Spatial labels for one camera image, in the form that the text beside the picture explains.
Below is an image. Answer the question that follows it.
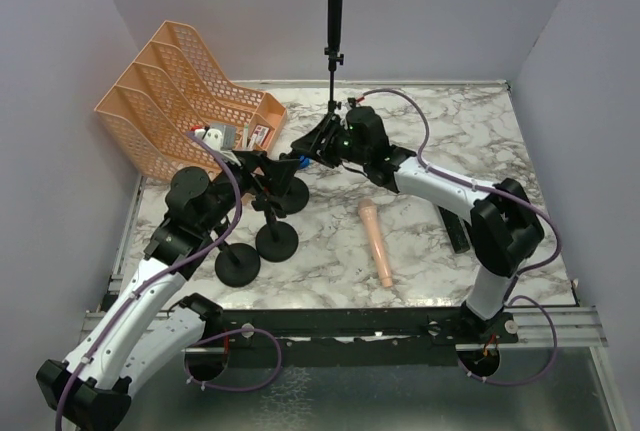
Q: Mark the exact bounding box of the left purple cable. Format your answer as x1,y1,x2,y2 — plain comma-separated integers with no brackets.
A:
53,130,244,431

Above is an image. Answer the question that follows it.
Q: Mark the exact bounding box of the front round-base mic stand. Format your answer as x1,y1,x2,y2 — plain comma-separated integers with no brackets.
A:
215,243,261,288

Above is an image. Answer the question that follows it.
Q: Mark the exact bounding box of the silver-head black microphone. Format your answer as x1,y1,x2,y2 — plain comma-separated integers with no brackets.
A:
438,207,471,254

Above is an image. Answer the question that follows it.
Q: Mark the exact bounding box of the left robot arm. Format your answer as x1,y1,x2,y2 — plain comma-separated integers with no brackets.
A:
36,151,299,430

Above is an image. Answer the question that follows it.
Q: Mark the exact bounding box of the back round-base mic stand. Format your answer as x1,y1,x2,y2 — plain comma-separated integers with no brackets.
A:
274,176,310,215

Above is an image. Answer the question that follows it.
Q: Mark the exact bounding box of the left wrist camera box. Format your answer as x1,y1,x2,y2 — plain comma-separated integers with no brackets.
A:
190,123,237,151

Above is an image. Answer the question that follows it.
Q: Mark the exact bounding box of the orange plastic file organizer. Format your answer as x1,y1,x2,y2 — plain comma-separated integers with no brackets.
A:
94,21,287,182

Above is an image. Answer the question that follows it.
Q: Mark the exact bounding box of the white pen in organizer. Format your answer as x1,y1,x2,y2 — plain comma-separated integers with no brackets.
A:
241,123,250,150

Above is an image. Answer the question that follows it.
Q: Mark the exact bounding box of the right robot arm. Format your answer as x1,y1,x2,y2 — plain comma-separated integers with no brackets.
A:
291,106,544,322

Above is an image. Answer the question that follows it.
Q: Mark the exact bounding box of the middle round-base mic stand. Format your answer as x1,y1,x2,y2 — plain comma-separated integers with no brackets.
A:
252,195,299,263

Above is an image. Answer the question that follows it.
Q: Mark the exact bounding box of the round-base mic stand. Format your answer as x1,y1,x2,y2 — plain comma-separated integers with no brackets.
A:
215,243,261,288
274,176,310,215
252,195,299,263

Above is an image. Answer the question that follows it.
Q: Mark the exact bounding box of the beige microphone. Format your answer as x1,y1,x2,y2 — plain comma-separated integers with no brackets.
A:
358,198,393,288

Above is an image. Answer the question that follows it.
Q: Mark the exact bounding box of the black tripod mic stand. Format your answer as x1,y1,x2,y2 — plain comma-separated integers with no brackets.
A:
279,44,347,162

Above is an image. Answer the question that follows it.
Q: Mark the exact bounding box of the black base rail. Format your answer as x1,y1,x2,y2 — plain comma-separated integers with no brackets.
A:
178,293,518,368

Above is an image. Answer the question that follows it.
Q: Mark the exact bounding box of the red white staple box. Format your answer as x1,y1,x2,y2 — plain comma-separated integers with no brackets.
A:
250,125,271,147

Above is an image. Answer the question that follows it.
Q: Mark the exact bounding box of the blue small box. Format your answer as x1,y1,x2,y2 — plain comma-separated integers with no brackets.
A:
299,156,310,169

